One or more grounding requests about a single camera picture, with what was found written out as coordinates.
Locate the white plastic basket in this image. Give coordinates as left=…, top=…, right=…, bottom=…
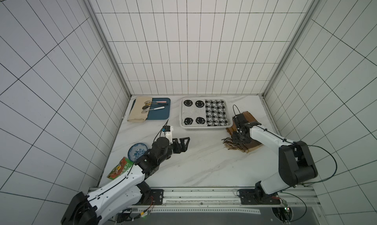
left=179, top=97, right=233, bottom=131

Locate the blue patterned plate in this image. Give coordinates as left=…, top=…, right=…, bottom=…
left=128, top=143, right=148, bottom=162

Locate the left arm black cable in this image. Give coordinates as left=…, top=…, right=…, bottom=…
left=111, top=195, right=155, bottom=223

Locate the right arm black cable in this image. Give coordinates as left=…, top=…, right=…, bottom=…
left=276, top=144, right=338, bottom=223

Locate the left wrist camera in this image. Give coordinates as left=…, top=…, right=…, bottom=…
left=162, top=120, right=174, bottom=144

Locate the smiley face white scarf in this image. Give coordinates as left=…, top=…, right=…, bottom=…
left=181, top=99, right=230, bottom=127

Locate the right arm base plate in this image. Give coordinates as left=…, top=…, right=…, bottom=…
left=237, top=188, right=281, bottom=205

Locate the aluminium mounting rail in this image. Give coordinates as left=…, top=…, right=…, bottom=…
left=121, top=187, right=324, bottom=219

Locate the white handled spoon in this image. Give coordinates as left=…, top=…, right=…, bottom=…
left=141, top=106, right=165, bottom=114

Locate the teal tray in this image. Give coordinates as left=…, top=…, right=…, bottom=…
left=146, top=98, right=171, bottom=120

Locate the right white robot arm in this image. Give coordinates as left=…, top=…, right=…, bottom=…
left=232, top=114, right=318, bottom=197

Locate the pink handled spoon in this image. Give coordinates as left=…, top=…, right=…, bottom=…
left=144, top=101, right=167, bottom=105

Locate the beige folded cloth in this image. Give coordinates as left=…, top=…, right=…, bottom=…
left=127, top=96, right=152, bottom=123

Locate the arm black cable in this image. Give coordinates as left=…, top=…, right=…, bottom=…
left=111, top=195, right=155, bottom=223
left=276, top=144, right=338, bottom=223

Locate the brown plaid scarf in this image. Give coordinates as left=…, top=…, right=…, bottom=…
left=222, top=112, right=262, bottom=153

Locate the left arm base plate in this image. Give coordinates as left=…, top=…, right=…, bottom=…
left=137, top=189, right=164, bottom=205

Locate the colourful snack packet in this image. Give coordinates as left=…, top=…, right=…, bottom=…
left=107, top=157, right=134, bottom=180

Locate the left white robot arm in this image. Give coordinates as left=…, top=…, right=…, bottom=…
left=60, top=137, right=190, bottom=225

